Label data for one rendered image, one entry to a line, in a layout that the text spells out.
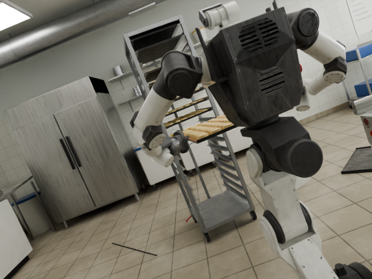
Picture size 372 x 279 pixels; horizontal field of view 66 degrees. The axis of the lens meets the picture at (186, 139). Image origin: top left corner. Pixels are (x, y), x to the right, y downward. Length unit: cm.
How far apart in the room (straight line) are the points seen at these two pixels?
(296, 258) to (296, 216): 16
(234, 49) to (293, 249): 81
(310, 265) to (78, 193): 396
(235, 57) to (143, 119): 40
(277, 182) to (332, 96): 476
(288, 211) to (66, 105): 392
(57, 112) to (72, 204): 142
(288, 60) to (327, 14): 503
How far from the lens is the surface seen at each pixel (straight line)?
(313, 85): 140
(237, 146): 466
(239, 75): 84
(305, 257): 128
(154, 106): 100
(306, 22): 108
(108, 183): 460
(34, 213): 563
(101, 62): 543
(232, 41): 85
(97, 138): 450
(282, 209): 119
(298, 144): 88
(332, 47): 122
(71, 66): 559
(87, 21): 448
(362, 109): 154
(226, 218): 252
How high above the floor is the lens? 119
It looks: 7 degrees down
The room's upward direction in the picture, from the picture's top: 22 degrees counter-clockwise
